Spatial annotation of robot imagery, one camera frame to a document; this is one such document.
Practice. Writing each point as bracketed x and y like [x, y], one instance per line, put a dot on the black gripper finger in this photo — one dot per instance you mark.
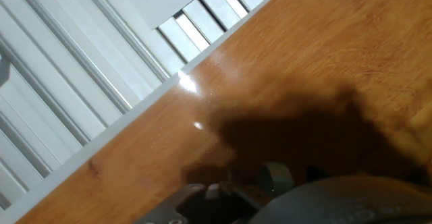
[202, 203]

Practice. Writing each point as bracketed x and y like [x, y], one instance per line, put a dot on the glossy wooden board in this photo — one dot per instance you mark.
[303, 48]

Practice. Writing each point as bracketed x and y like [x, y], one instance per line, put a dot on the blank grey sheet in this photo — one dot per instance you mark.
[162, 1]

